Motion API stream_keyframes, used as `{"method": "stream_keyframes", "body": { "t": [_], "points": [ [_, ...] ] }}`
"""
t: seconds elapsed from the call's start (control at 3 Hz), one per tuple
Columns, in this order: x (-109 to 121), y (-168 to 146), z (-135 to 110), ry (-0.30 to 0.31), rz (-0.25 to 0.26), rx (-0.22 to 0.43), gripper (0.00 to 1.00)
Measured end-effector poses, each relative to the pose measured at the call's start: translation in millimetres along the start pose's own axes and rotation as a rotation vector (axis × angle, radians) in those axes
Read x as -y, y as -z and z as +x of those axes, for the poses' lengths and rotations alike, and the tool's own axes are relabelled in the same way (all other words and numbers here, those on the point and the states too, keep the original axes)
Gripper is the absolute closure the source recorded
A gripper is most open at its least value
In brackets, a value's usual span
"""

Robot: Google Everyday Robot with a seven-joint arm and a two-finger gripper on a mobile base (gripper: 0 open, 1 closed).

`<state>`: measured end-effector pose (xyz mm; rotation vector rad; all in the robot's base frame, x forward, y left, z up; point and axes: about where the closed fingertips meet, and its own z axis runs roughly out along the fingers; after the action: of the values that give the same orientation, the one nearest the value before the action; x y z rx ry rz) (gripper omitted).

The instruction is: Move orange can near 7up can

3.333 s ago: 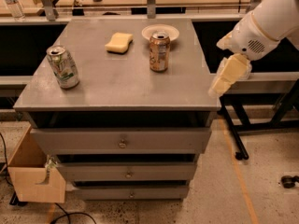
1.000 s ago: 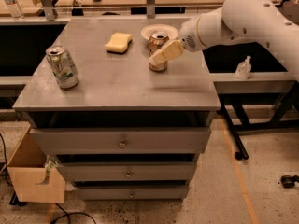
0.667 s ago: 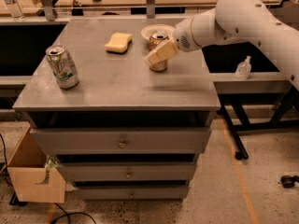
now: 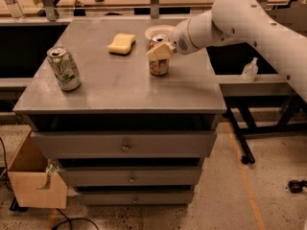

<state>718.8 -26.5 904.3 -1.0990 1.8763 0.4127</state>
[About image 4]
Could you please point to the clear plastic water bottle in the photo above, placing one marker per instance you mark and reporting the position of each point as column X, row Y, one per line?
column 15, row 9

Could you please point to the cardboard box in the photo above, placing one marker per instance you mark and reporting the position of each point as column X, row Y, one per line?
column 31, row 185

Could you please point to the grey drawer cabinet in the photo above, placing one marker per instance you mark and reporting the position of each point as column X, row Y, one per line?
column 119, row 94

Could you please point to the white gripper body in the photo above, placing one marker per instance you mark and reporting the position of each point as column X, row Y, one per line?
column 179, row 39

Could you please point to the top grey drawer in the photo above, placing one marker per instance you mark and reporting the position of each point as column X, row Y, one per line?
column 81, row 145

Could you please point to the grey drawer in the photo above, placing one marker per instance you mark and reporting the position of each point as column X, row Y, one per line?
column 81, row 145
column 130, row 176
column 136, row 197

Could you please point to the yellow sponge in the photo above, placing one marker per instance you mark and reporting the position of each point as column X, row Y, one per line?
column 121, row 44

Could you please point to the black table leg frame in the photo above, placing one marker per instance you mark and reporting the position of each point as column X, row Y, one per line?
column 239, row 115

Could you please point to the white plate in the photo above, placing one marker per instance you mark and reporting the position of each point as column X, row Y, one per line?
column 159, row 30

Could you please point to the green 7up can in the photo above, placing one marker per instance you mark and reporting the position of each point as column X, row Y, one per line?
column 64, row 67

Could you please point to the black caster wheel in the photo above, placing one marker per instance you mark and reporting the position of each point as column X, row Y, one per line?
column 296, row 186

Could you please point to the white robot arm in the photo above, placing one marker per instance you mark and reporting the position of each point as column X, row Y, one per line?
column 230, row 21

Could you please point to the middle grey drawer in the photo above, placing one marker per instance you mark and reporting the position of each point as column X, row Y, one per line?
column 130, row 176

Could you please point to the bottom grey drawer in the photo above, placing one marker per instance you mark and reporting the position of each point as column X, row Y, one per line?
column 136, row 197

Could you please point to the orange soda can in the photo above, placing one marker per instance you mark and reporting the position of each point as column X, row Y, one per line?
column 158, row 67

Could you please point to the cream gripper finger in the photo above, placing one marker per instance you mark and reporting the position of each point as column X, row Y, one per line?
column 164, row 50

